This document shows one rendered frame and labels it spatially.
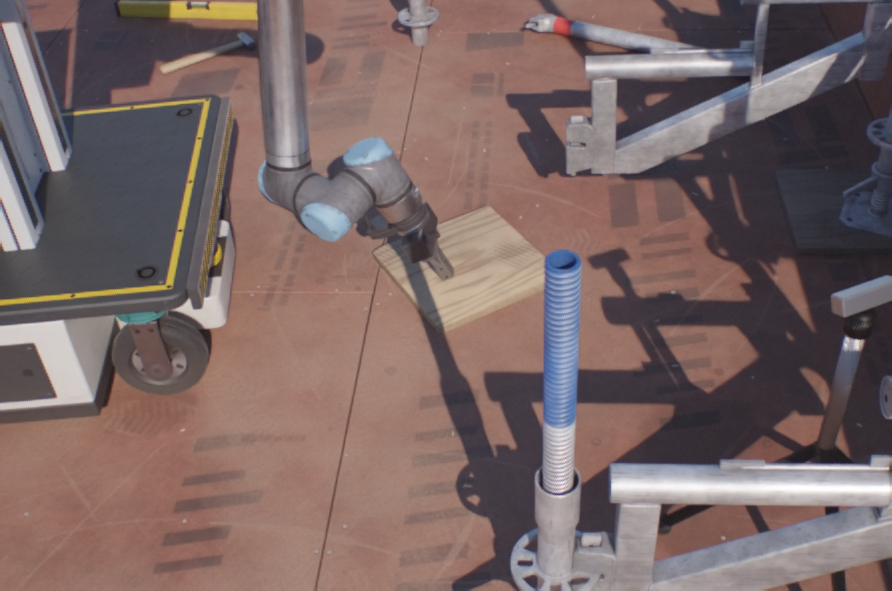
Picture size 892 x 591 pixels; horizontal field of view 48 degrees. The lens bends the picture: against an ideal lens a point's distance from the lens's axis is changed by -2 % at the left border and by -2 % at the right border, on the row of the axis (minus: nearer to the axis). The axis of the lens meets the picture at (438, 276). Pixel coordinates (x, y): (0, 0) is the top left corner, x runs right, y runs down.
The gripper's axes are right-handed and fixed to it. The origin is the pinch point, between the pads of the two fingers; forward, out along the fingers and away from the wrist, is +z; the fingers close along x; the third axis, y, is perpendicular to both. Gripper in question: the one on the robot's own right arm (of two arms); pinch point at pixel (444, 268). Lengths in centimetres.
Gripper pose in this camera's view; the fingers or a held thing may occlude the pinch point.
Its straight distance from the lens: 218.2
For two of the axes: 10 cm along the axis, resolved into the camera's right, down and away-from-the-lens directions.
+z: 4.8, 7.0, 5.3
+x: 0.8, -6.4, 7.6
